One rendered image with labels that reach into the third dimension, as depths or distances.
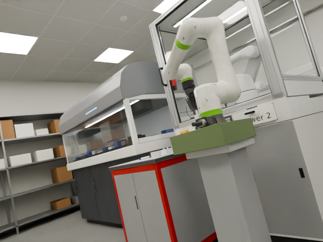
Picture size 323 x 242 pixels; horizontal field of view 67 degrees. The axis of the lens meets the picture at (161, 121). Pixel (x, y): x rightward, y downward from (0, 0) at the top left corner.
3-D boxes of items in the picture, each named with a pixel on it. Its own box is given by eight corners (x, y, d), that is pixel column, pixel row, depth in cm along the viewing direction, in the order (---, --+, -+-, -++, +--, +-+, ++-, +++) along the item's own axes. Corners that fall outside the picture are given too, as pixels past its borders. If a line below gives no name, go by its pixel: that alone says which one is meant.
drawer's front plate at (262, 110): (276, 119, 153) (271, 102, 154) (236, 129, 174) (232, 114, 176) (277, 119, 154) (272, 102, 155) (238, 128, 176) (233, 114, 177)
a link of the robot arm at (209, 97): (231, 111, 135) (222, 78, 137) (207, 115, 129) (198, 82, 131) (218, 116, 147) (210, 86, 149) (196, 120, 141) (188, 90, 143)
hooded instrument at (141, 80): (155, 241, 221) (114, 58, 240) (77, 224, 358) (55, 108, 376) (228, 199, 302) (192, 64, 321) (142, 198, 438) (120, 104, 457)
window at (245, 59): (272, 92, 157) (233, -40, 167) (180, 123, 220) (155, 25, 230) (272, 92, 157) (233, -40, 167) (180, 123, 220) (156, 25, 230)
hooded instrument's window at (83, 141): (133, 144, 233) (123, 99, 238) (68, 163, 364) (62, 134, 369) (205, 129, 310) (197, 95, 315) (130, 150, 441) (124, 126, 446)
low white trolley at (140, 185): (183, 281, 147) (154, 158, 155) (128, 261, 192) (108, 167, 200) (234, 240, 186) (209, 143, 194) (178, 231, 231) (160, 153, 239)
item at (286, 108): (292, 118, 148) (286, 96, 149) (178, 145, 222) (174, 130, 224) (333, 108, 211) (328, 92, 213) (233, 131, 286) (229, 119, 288)
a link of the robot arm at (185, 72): (192, 60, 182) (186, 66, 192) (177, 62, 177) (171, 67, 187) (197, 78, 180) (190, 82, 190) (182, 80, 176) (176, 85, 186)
